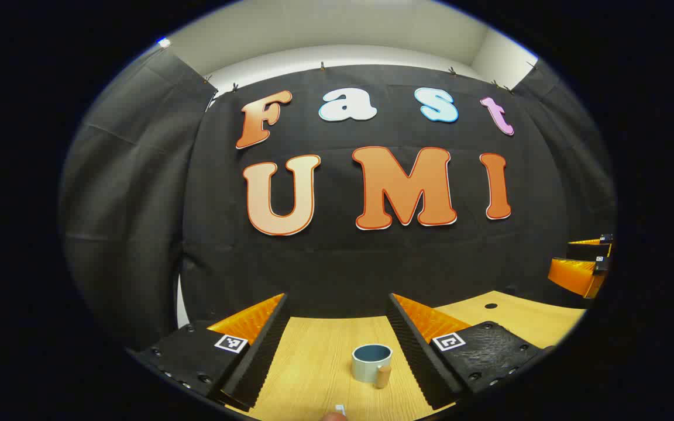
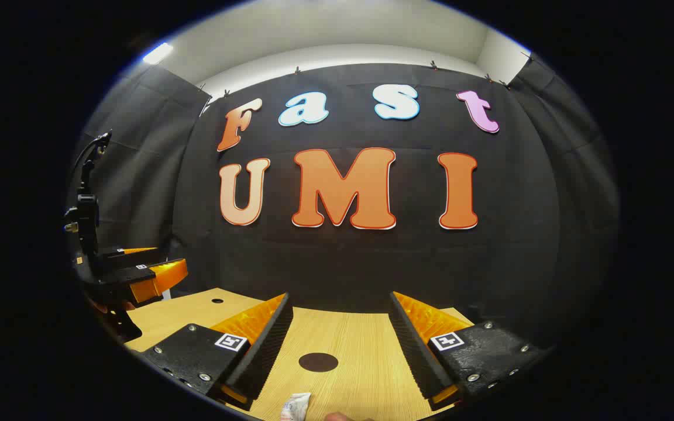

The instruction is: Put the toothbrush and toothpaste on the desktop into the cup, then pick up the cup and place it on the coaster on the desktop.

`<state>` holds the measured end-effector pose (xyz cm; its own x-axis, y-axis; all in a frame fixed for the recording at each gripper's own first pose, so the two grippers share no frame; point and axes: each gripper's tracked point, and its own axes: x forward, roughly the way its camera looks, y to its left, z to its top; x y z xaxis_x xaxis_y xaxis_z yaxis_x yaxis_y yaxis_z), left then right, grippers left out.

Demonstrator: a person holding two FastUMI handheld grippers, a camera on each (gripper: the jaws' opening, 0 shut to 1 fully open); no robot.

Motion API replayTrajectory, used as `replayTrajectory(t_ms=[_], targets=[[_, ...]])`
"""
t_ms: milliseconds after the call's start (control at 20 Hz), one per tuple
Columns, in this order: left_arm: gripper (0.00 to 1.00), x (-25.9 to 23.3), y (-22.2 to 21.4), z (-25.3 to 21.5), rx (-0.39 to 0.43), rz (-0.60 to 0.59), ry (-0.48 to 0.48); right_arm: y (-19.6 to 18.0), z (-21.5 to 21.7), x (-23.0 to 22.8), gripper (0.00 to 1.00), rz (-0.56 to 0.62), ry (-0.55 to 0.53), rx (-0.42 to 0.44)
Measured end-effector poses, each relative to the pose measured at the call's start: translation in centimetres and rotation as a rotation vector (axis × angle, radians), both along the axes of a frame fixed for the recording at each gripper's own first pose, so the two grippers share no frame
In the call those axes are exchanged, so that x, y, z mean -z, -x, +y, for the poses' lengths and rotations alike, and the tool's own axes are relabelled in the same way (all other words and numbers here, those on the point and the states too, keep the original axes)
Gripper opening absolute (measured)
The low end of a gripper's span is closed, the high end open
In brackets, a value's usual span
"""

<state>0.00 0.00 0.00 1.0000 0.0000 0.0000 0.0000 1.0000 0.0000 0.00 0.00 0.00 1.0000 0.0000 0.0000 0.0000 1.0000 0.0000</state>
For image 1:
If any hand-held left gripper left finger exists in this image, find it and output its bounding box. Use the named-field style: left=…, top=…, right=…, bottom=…
left=131, top=293, right=290, bottom=411

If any blue-grey cup with wooden handle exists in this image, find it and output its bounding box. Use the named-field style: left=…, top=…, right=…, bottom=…
left=352, top=344, right=393, bottom=389

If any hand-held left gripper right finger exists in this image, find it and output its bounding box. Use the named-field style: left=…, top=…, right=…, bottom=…
left=386, top=293, right=556, bottom=410

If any wooden desktop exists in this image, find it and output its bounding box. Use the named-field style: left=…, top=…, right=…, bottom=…
left=226, top=291, right=586, bottom=421

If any black backdrop cloth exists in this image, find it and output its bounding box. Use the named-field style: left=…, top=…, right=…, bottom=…
left=59, top=47, right=617, bottom=351

